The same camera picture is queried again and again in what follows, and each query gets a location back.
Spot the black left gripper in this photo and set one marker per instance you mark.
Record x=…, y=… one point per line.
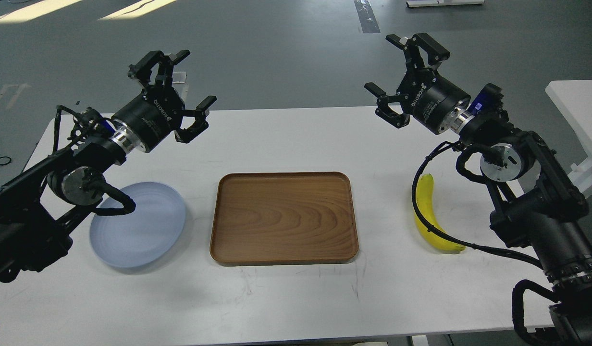
x=158, y=109

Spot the light blue plate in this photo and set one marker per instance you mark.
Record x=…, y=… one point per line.
x=137, y=239

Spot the yellow banana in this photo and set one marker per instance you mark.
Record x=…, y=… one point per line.
x=424, y=201

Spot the white side table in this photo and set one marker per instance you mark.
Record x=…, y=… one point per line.
x=573, y=98

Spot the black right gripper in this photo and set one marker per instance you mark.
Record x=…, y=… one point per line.
x=423, y=93

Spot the brown wooden tray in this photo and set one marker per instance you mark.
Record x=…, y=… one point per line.
x=284, y=219

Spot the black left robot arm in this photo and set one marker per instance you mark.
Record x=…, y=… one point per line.
x=40, y=208

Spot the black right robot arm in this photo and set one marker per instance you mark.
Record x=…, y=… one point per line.
x=536, y=206

